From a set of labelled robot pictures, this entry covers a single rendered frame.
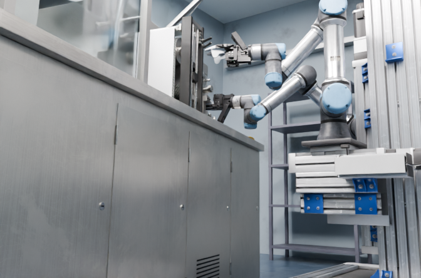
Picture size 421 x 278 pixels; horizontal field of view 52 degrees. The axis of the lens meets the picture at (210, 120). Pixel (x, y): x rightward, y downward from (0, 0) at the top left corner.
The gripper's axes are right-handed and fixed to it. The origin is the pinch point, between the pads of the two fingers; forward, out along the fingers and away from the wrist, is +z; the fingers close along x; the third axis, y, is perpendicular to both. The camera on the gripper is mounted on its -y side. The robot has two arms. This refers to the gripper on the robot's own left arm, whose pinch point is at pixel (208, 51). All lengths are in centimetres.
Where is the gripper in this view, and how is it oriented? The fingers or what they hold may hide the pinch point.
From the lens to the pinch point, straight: 202.2
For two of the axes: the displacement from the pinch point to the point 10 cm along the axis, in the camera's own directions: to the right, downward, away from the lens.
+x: 1.8, 3.3, 9.3
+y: -0.4, 9.4, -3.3
